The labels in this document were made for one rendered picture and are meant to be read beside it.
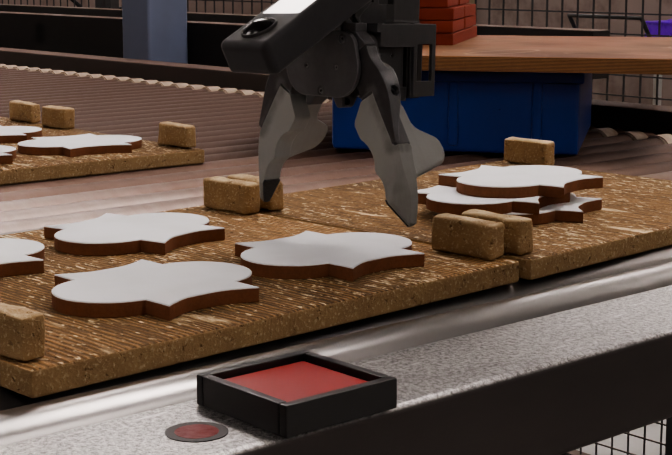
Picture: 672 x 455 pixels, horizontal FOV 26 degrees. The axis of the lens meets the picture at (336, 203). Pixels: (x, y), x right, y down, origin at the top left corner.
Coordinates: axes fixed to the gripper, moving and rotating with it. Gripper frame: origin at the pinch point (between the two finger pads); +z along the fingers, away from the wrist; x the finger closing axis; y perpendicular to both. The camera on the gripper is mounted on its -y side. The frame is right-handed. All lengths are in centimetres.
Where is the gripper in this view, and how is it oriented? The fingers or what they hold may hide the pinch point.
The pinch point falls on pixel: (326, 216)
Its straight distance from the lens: 104.1
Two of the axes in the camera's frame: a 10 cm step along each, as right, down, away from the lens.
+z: -0.2, 9.9, 1.4
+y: 7.1, -0.8, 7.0
